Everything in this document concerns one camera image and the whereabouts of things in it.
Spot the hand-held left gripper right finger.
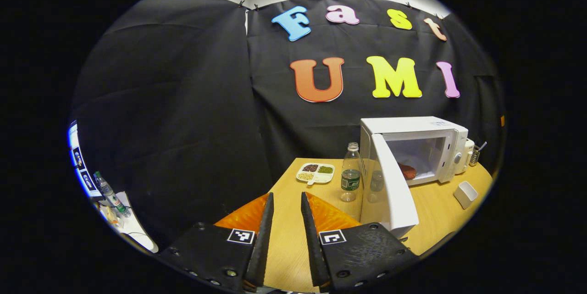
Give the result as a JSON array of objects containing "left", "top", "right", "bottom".
[{"left": 300, "top": 192, "right": 420, "bottom": 292}]

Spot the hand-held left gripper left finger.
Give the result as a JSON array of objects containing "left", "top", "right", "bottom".
[{"left": 158, "top": 192, "right": 275, "bottom": 292}]

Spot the white microwave oven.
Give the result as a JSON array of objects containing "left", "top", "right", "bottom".
[{"left": 359, "top": 116, "right": 469, "bottom": 239}]

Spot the white divided plate with beans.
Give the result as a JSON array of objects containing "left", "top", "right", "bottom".
[{"left": 296, "top": 162, "right": 335, "bottom": 185}]

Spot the clear plastic water bottle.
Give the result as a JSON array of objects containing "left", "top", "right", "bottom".
[{"left": 340, "top": 142, "right": 362, "bottom": 202}]

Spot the white side desk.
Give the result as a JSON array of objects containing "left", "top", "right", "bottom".
[{"left": 99, "top": 192, "right": 159, "bottom": 253}]

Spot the white rectangular tray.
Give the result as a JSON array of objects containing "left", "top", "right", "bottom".
[{"left": 454, "top": 181, "right": 479, "bottom": 210}]

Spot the green label water bottle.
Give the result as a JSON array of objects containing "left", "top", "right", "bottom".
[{"left": 93, "top": 171, "right": 131, "bottom": 218}]

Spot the white toaster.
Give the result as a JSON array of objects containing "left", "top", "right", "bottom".
[{"left": 455, "top": 138, "right": 476, "bottom": 175}]

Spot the computer monitor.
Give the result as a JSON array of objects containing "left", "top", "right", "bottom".
[{"left": 68, "top": 121, "right": 104, "bottom": 199}]

